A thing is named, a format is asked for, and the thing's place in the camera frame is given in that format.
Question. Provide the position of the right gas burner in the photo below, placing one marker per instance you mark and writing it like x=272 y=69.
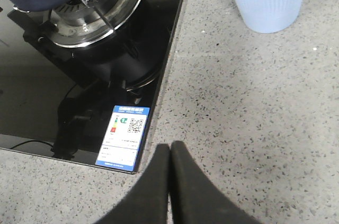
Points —
x=90 y=39

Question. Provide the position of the blue energy label sticker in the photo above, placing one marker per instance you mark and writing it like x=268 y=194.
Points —
x=121 y=142

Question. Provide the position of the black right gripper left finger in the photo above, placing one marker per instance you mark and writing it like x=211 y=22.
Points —
x=147 y=201

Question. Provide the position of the black glass gas stove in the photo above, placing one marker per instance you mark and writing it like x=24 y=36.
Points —
x=44 y=112

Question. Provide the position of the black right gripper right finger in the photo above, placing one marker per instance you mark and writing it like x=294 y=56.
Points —
x=194 y=198

